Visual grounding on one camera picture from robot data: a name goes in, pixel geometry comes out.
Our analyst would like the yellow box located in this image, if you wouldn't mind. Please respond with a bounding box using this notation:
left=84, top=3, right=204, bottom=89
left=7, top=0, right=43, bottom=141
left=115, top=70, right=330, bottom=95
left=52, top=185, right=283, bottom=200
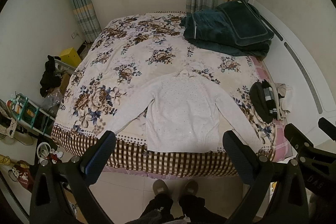
left=59, top=47, right=81, bottom=68

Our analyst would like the red bag on floor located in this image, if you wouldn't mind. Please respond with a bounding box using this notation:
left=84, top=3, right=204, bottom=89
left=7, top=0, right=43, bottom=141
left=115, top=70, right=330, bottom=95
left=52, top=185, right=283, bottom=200
left=11, top=160, right=37, bottom=193

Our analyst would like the dark green folded blanket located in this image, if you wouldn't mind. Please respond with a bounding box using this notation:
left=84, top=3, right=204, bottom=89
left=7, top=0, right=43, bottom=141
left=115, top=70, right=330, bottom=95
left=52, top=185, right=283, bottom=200
left=180, top=0, right=274, bottom=59

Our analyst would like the white knit sweater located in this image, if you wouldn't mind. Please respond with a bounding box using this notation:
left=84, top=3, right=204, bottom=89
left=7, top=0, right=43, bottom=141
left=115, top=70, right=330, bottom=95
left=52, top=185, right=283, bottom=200
left=106, top=70, right=262, bottom=153

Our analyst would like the beige cloth by headboard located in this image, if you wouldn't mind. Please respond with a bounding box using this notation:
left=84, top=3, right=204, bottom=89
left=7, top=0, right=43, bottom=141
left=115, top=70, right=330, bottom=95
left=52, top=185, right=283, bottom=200
left=275, top=83, right=294, bottom=119

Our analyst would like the white bed headboard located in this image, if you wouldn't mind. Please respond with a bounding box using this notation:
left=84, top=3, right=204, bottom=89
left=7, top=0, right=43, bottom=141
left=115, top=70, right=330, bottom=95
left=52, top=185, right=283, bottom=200
left=249, top=0, right=335, bottom=144

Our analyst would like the black garment on rack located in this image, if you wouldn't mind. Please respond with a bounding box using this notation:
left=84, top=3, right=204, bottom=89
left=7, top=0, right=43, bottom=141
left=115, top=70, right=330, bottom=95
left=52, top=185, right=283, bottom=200
left=40, top=55, right=62, bottom=98

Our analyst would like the teal storage shelf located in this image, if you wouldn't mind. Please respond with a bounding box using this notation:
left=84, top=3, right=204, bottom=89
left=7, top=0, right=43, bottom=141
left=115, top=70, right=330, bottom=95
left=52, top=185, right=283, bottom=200
left=6, top=93, right=55, bottom=138

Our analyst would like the right grey slipper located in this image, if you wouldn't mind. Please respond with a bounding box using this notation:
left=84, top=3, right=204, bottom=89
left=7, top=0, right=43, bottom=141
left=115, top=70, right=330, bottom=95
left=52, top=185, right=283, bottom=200
left=182, top=180, right=199, bottom=196

